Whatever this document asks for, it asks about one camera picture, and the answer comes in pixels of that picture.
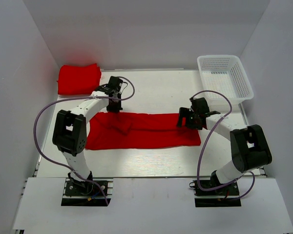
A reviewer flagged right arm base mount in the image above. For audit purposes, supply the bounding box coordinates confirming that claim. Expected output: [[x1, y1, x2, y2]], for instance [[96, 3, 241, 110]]
[[189, 180, 241, 208]]

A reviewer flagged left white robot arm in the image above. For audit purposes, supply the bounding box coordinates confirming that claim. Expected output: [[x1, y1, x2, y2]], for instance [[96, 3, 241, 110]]
[[52, 76, 124, 195]]

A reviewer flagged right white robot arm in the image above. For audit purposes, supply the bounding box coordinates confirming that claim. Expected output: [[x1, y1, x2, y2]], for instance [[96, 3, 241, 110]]
[[177, 97, 272, 195]]

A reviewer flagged folded red t-shirt stack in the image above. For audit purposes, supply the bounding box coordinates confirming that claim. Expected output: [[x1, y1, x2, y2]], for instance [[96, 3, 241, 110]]
[[57, 63, 102, 96]]

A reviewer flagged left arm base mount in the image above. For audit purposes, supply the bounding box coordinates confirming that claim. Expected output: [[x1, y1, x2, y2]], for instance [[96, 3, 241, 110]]
[[61, 178, 113, 207]]

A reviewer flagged white plastic basket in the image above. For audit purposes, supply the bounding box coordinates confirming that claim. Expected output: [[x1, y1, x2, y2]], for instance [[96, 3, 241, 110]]
[[197, 55, 254, 105]]

